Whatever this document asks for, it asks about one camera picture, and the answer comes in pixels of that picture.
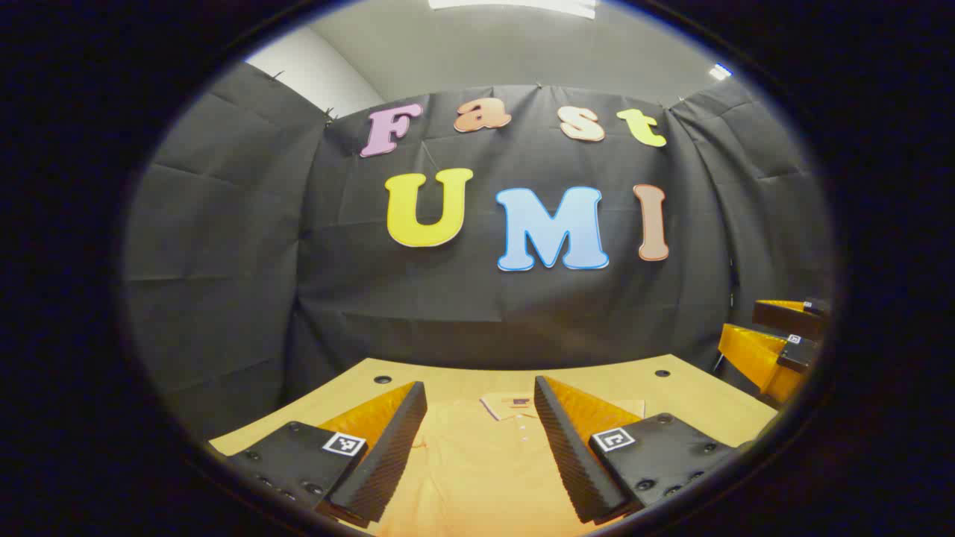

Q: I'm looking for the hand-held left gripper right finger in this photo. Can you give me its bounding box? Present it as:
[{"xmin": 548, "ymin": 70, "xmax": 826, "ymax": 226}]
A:
[{"xmin": 533, "ymin": 375, "xmax": 741, "ymax": 525}]

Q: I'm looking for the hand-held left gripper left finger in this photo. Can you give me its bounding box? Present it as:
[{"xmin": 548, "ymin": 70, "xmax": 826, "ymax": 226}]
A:
[{"xmin": 224, "ymin": 380, "xmax": 428, "ymax": 529}]

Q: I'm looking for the orange T-shirt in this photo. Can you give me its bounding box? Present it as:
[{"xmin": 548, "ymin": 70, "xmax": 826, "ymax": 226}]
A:
[{"xmin": 369, "ymin": 393, "xmax": 646, "ymax": 537}]

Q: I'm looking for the black backdrop cloth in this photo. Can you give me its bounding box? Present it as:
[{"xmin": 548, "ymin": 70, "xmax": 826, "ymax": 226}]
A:
[{"xmin": 123, "ymin": 61, "xmax": 835, "ymax": 441}]

